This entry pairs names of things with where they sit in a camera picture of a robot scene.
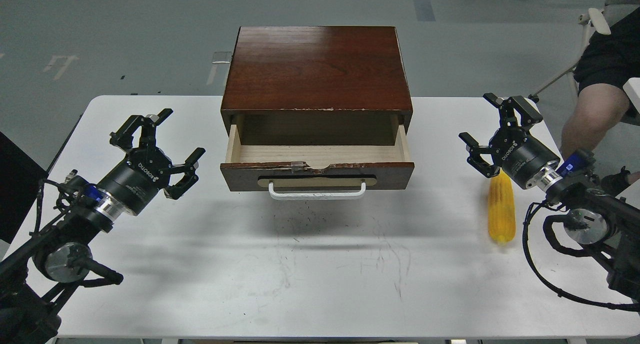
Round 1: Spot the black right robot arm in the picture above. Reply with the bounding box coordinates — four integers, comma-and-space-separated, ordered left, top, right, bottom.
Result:
459, 93, 640, 312

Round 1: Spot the white chair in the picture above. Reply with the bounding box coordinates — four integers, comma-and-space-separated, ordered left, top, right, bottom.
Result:
562, 4, 639, 125

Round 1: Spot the seated person in black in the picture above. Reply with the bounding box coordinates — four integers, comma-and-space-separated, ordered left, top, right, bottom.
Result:
561, 8, 640, 197

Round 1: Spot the wooden drawer with white handle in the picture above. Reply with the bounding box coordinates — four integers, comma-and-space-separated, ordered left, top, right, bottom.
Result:
220, 125, 414, 200

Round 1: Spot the dark wooden drawer cabinet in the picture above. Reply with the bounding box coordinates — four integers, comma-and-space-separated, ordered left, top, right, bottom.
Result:
221, 26, 413, 130

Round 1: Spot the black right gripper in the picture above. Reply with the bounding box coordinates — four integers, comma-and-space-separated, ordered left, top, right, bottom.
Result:
458, 93, 560, 189

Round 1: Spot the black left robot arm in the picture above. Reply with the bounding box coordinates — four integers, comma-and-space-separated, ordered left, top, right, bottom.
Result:
1, 108, 205, 343

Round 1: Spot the yellow corn cob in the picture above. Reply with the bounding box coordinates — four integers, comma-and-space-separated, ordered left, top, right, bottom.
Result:
487, 171, 516, 245

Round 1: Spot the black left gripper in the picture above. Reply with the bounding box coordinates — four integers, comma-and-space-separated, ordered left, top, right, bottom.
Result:
97, 108, 206, 216

